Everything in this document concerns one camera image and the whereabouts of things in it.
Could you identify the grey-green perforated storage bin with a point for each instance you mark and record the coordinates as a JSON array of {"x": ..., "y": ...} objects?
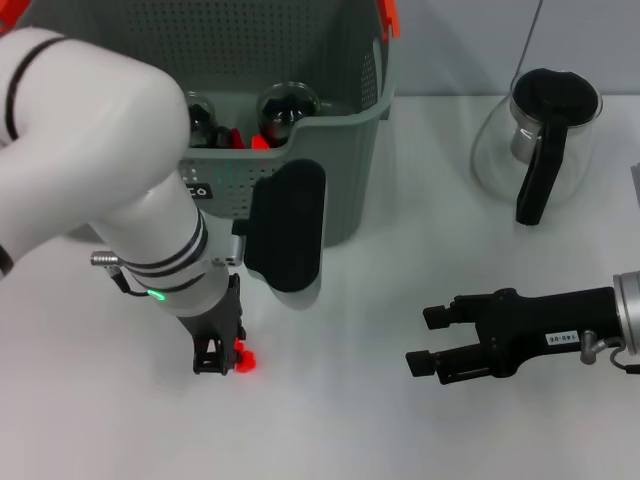
[{"x": 340, "y": 150}]

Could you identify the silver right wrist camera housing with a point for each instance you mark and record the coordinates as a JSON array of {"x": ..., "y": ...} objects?
[{"x": 636, "y": 182}]

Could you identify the small red building block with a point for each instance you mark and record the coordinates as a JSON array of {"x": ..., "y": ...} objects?
[
  {"x": 240, "y": 345},
  {"x": 246, "y": 362}
]

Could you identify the dark red building block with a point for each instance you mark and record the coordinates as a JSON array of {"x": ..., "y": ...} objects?
[{"x": 235, "y": 140}]

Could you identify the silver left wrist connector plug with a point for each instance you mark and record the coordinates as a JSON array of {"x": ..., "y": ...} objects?
[{"x": 104, "y": 260}]

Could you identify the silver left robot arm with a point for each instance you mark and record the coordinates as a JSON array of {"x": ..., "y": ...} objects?
[{"x": 100, "y": 150}]

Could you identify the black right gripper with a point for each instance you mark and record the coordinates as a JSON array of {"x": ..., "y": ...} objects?
[{"x": 540, "y": 330}]

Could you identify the bright red sloped block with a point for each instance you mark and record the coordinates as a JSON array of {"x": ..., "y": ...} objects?
[{"x": 259, "y": 143}]

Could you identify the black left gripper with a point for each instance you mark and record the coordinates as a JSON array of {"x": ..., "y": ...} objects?
[{"x": 220, "y": 315}]

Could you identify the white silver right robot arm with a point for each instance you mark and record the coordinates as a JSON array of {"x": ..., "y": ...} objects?
[{"x": 629, "y": 312}]

